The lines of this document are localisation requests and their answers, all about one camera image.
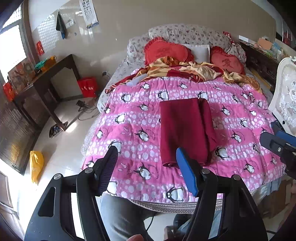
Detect dark cloth hanging on wall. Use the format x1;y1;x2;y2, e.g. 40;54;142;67
56;13;68;39

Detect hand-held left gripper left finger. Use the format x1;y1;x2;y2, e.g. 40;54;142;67
24;146;119;241

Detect white ornate chair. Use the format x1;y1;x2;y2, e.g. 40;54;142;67
268;57;296;139

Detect red heart pillow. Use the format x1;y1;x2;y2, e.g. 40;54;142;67
144;37;195;66
209;46;246;75

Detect pink penguin print blanket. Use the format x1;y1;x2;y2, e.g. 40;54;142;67
81;75;286;204

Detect orange bag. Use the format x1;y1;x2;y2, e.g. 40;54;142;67
42;56;57;70

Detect yellow and red blanket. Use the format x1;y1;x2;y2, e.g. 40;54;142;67
105;56;264;94

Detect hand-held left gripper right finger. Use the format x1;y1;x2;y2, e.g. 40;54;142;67
176;147;269;241

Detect red gift box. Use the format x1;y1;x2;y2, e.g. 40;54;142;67
3;82;15;102

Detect dark wooden table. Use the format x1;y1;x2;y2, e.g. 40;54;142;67
13;54;82;131

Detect black power strip with cables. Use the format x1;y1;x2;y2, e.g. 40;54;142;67
77;98;99;121

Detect pair of dark slippers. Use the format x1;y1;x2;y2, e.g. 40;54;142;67
49;121;69;138

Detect person's legs in grey jeans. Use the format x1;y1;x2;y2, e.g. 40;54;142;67
99;192;223;241

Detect wall calendar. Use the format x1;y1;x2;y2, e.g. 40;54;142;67
79;0;99;29

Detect dark red garment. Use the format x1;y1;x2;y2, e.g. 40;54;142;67
159;98;219;168

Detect red shopping bag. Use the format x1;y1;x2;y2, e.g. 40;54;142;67
77;77;98;98

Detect dark wooden cabinet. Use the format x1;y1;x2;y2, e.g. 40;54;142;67
0;102;42;175

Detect yellow plastic bag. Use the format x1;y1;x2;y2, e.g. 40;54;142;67
29;151;44;186

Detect dark wooden dresser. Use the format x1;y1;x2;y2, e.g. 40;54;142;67
239;35;284;93

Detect window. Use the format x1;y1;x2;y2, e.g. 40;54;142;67
0;11;28;77

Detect white pillow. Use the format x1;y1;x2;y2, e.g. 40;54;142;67
181;44;211;63

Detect cardboard box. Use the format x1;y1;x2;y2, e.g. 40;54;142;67
264;178;296;219

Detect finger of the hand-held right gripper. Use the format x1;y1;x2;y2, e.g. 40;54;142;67
270;120;296;142
259;132;288;154

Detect bed with floral sheet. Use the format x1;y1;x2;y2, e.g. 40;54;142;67
80;24;287;212

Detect framed picture box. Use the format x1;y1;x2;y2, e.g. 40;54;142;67
8;62;36;87

